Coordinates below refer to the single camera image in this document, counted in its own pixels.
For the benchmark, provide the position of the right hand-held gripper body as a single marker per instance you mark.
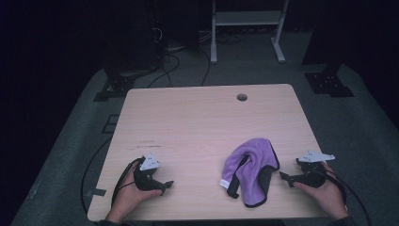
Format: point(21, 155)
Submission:
point(313, 177)

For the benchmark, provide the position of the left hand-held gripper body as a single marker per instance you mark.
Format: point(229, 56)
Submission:
point(145, 180)

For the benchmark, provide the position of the purple cloth with black trim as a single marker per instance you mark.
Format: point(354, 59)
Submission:
point(254, 188)

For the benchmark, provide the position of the person's left hand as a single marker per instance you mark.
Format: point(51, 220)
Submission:
point(128, 197)

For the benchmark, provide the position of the person's right hand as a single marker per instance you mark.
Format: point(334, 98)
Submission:
point(331, 196)

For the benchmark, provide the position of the grey tape strip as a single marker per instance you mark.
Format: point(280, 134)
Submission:
point(96, 192)

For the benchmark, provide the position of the black stand base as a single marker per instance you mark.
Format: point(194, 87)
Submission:
point(117, 86)
point(327, 84)

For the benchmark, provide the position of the dark equipment cabinet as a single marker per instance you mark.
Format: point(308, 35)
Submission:
point(135, 34)

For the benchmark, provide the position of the white metal stand frame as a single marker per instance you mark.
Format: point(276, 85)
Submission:
point(247, 18)

